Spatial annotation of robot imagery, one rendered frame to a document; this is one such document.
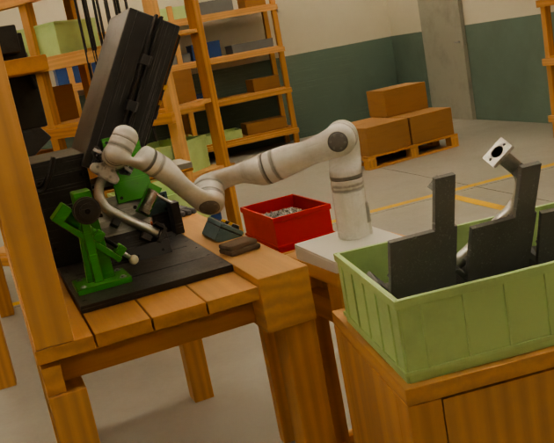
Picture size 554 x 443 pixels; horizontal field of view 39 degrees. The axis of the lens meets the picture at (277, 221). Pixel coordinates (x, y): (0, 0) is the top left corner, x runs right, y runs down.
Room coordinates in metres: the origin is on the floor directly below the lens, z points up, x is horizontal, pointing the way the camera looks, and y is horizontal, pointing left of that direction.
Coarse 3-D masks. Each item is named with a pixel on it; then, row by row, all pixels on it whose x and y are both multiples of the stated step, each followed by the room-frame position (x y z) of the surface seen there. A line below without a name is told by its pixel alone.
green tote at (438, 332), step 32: (352, 256) 1.80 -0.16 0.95; (384, 256) 1.81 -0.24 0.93; (352, 288) 1.70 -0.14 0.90; (448, 288) 1.41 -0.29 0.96; (480, 288) 1.42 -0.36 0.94; (512, 288) 1.44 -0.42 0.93; (544, 288) 1.45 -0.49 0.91; (352, 320) 1.73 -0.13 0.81; (384, 320) 1.48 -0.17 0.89; (416, 320) 1.40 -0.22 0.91; (448, 320) 1.41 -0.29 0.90; (480, 320) 1.42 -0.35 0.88; (512, 320) 1.43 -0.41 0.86; (544, 320) 1.45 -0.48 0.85; (384, 352) 1.51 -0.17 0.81; (416, 352) 1.40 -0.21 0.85; (448, 352) 1.41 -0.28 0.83; (480, 352) 1.42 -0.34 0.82; (512, 352) 1.43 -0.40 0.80
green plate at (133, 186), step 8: (104, 144) 2.47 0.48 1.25; (136, 144) 2.49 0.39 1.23; (136, 152) 2.49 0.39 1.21; (120, 176) 2.45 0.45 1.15; (128, 176) 2.45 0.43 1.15; (136, 176) 2.46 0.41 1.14; (144, 176) 2.47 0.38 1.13; (120, 184) 2.44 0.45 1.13; (128, 184) 2.45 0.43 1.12; (136, 184) 2.45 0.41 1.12; (144, 184) 2.46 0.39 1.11; (120, 192) 2.43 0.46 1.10; (128, 192) 2.44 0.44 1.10; (136, 192) 2.44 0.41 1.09; (120, 200) 2.42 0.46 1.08; (128, 200) 2.43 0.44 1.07
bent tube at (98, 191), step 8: (96, 184) 2.39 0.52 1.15; (104, 184) 2.40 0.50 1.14; (96, 192) 2.38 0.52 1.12; (104, 200) 2.38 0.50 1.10; (104, 208) 2.37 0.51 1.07; (112, 208) 2.38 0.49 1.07; (112, 216) 2.37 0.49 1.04; (120, 216) 2.37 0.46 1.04; (128, 216) 2.38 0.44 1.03; (128, 224) 2.38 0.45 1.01; (136, 224) 2.38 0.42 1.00; (144, 224) 2.38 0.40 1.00; (152, 232) 2.38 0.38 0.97
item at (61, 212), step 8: (56, 208) 2.13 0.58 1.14; (64, 208) 2.10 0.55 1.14; (56, 216) 2.09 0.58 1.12; (64, 216) 2.10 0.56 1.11; (72, 216) 2.12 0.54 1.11; (64, 224) 2.10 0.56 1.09; (72, 224) 2.12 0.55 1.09; (72, 232) 2.10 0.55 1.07; (80, 232) 2.11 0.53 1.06; (96, 232) 2.13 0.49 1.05; (104, 232) 2.15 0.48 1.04; (96, 240) 2.13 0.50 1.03; (96, 248) 2.12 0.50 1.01; (104, 248) 2.13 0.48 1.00; (120, 248) 2.15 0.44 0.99; (112, 256) 2.13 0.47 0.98; (120, 256) 2.15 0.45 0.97
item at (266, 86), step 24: (216, 0) 11.25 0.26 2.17; (240, 0) 11.59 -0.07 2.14; (264, 0) 11.50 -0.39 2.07; (264, 24) 11.88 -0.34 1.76; (192, 48) 11.17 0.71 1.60; (216, 48) 11.25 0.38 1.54; (240, 48) 11.34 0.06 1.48; (264, 48) 11.39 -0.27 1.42; (72, 72) 10.62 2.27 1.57; (240, 96) 11.25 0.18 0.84; (264, 96) 11.30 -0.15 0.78; (288, 96) 11.45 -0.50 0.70; (192, 120) 11.03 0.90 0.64; (264, 120) 11.41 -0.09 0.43; (240, 144) 11.17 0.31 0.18
